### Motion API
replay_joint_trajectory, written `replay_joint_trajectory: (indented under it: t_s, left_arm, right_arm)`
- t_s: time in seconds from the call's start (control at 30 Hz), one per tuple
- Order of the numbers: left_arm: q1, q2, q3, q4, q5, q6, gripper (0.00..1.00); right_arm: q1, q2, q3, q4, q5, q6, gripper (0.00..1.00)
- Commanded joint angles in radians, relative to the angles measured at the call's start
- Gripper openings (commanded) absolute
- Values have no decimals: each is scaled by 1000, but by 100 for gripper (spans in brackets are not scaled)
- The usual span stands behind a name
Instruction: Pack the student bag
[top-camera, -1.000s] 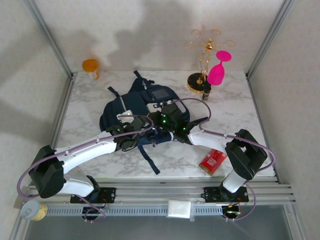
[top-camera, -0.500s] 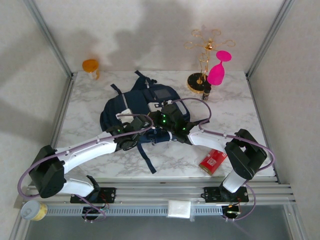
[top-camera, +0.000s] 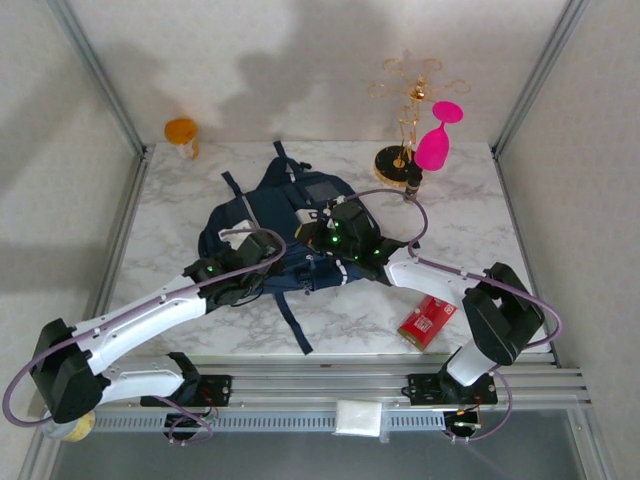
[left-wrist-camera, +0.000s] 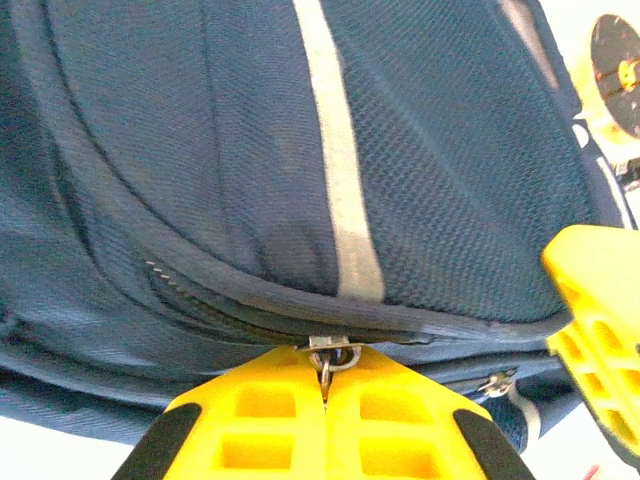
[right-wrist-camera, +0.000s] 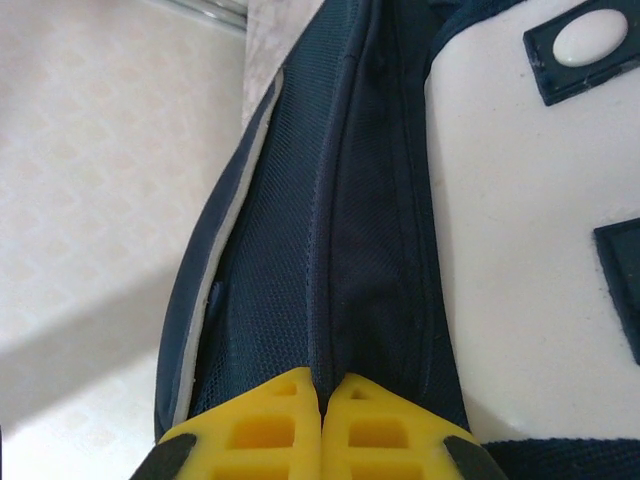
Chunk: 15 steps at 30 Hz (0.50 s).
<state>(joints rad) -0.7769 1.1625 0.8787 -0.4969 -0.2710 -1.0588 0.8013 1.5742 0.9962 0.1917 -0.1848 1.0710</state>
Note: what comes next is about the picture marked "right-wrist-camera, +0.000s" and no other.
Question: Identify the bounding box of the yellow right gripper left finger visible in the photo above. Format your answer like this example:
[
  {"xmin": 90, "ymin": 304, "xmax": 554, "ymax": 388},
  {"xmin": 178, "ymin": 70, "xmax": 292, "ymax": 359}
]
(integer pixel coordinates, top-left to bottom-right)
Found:
[{"xmin": 130, "ymin": 367, "xmax": 324, "ymax": 480}]

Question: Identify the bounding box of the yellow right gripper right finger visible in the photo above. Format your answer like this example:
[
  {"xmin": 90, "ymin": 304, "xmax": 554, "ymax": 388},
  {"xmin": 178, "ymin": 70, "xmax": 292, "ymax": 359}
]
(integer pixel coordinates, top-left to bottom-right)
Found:
[{"xmin": 322, "ymin": 372, "xmax": 506, "ymax": 480}]

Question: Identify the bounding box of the navy blue backpack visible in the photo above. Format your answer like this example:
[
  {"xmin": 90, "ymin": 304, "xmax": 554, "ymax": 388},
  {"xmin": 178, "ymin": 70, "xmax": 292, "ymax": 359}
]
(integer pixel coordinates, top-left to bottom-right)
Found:
[{"xmin": 152, "ymin": 0, "xmax": 640, "ymax": 480}]

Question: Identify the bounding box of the aluminium frame post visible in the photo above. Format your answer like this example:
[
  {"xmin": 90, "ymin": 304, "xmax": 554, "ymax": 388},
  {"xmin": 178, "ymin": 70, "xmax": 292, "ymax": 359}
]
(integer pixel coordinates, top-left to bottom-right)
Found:
[{"xmin": 159, "ymin": 0, "xmax": 249, "ymax": 29}]

